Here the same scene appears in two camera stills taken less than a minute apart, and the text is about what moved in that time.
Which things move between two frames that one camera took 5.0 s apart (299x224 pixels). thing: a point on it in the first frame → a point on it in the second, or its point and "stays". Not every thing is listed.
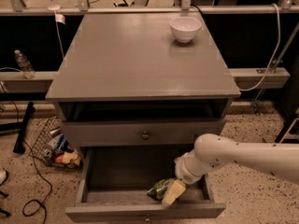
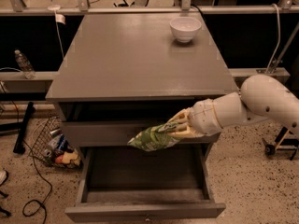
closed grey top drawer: [139, 133] stays
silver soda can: [54, 132] stays
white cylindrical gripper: [188, 173] → [202, 116]
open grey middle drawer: [114, 182] stays
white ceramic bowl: [185, 28] stays
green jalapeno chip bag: [160, 189] → [151, 139]
